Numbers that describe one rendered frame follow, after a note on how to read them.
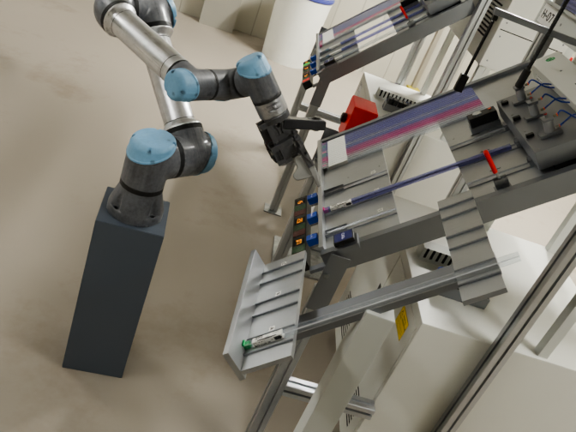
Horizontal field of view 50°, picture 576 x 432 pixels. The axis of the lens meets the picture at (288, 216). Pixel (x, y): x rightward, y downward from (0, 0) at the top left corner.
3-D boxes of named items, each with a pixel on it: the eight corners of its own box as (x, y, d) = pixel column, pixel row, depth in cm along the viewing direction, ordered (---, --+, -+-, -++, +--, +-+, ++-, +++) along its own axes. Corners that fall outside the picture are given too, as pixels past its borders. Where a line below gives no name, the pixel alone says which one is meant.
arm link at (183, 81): (78, -28, 158) (190, 72, 137) (115, -23, 166) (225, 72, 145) (69, 14, 164) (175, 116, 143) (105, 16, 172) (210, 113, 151)
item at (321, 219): (329, 270, 154) (318, 247, 151) (325, 158, 211) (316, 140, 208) (333, 268, 154) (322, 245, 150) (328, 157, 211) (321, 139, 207)
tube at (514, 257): (244, 351, 113) (242, 346, 113) (246, 345, 115) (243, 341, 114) (521, 261, 99) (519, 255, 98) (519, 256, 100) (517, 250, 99)
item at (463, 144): (480, 219, 145) (475, 201, 143) (433, 117, 202) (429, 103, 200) (627, 170, 138) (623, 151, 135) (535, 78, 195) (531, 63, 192)
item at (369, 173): (330, 260, 153) (325, 250, 151) (325, 150, 210) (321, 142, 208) (404, 235, 148) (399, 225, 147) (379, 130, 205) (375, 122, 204)
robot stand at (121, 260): (61, 367, 186) (95, 219, 159) (75, 327, 201) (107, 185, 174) (121, 378, 190) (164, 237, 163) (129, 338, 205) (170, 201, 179)
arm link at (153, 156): (111, 171, 162) (121, 125, 156) (153, 165, 172) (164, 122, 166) (136, 195, 157) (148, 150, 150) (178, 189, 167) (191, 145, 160)
